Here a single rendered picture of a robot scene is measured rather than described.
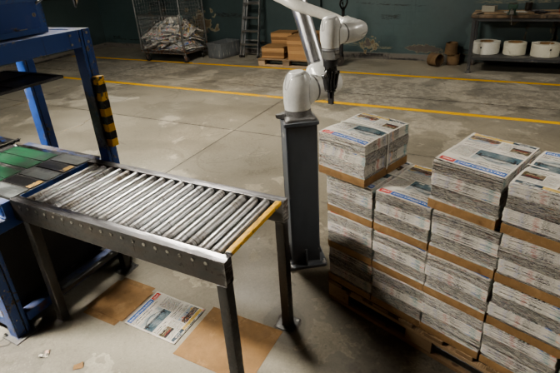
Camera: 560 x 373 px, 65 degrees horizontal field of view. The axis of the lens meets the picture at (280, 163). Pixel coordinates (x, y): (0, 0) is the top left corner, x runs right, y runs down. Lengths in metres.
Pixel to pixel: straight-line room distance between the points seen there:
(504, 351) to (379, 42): 7.26
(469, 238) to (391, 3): 7.07
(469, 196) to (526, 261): 0.31
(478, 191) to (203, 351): 1.58
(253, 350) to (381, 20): 7.22
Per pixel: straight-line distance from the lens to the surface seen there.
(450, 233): 2.03
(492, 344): 2.25
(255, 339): 2.54
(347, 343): 2.51
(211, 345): 2.56
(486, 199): 1.88
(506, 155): 2.02
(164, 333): 2.68
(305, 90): 2.47
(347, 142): 2.09
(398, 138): 2.27
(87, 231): 2.25
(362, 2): 8.88
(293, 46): 8.32
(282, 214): 2.12
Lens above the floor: 1.84
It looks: 25 degrees down
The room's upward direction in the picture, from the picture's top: 4 degrees counter-clockwise
